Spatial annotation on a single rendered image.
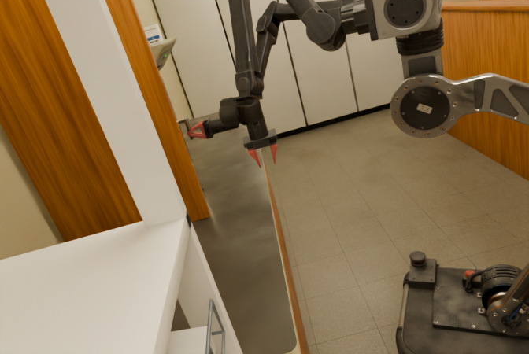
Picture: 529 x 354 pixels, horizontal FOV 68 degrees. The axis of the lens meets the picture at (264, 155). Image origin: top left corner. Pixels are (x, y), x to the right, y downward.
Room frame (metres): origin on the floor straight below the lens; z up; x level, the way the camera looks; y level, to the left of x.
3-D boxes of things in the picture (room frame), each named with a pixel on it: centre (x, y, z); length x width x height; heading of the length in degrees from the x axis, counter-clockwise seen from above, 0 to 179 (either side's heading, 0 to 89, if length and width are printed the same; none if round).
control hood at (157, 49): (1.41, 0.26, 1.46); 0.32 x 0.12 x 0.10; 179
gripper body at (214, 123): (1.51, 0.15, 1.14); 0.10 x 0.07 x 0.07; 178
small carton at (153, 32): (1.45, 0.26, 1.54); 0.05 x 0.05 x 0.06; 0
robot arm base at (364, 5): (1.01, -0.33, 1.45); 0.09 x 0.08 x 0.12; 150
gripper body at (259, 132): (1.10, 0.00, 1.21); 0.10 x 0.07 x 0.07; 88
